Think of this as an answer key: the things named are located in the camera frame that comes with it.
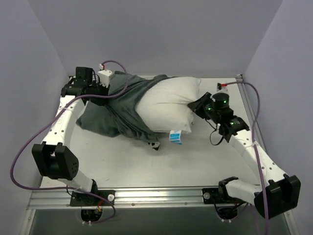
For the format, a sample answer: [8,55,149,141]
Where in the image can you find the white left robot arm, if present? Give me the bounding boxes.
[32,67,113,205]

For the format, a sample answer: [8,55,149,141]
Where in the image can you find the aluminium front rail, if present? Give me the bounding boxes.
[27,187,253,210]

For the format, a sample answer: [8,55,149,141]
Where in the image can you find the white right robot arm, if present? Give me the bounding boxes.
[188,92,301,219]

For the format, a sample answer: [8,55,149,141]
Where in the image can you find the zebra print pillowcase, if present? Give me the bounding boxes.
[76,71,169,151]

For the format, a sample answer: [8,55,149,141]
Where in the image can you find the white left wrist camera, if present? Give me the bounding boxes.
[97,70,114,88]

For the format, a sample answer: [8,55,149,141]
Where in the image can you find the aluminium right side rail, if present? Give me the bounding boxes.
[236,74,279,185]

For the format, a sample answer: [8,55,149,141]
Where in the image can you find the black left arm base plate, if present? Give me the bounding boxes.
[69,189,116,207]

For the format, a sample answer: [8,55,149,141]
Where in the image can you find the aluminium rail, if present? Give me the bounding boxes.
[27,187,253,210]
[236,74,279,185]

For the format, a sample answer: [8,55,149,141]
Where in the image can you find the white pillow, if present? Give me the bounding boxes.
[135,76,201,147]

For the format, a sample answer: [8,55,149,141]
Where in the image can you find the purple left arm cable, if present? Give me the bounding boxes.
[9,60,130,223]

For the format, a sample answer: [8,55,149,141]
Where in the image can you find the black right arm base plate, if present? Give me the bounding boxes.
[201,187,245,205]

